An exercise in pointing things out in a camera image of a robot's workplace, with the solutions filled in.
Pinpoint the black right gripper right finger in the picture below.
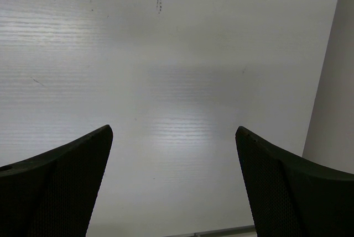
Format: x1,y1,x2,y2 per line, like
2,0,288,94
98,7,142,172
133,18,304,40
235,126,353,236

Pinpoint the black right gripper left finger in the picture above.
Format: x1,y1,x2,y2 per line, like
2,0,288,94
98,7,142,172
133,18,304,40
1,125,113,236

